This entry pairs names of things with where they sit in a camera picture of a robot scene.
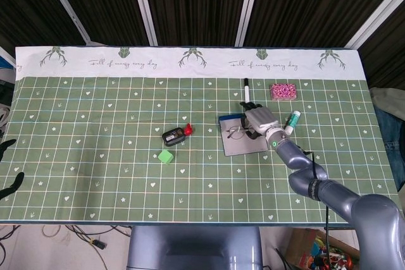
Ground eyeglasses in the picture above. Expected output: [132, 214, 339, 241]
[227, 124, 254, 140]

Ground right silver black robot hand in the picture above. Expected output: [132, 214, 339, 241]
[239, 101, 282, 140]

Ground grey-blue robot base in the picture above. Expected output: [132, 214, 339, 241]
[126, 226, 263, 270]

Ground cardboard box with clutter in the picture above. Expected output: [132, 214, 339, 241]
[286, 228, 361, 270]

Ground blue jeans garment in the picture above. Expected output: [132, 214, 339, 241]
[376, 105, 405, 188]

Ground white partition post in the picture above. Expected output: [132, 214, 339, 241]
[344, 0, 405, 50]
[128, 0, 158, 46]
[39, 0, 96, 46]
[234, 0, 268, 46]

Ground pink patterned sponge block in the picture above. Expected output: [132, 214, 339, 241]
[270, 83, 299, 101]

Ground grey-green jacket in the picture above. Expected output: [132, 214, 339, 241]
[370, 87, 405, 119]

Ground white green glue stick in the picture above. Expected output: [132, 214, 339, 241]
[283, 110, 301, 135]

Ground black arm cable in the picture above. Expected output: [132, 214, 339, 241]
[296, 145, 332, 252]

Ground floor cables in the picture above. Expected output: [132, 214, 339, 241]
[0, 224, 132, 270]

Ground green grid tablecloth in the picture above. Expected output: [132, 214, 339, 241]
[0, 45, 405, 223]

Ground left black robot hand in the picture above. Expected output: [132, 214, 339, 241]
[0, 138, 25, 201]

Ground green cube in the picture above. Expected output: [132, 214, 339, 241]
[157, 149, 174, 166]

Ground black red small device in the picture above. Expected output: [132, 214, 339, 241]
[161, 123, 194, 147]

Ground grey glasses case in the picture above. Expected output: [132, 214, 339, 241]
[218, 112, 270, 157]

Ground white marker with black cap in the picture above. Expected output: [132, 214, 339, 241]
[242, 77, 252, 105]

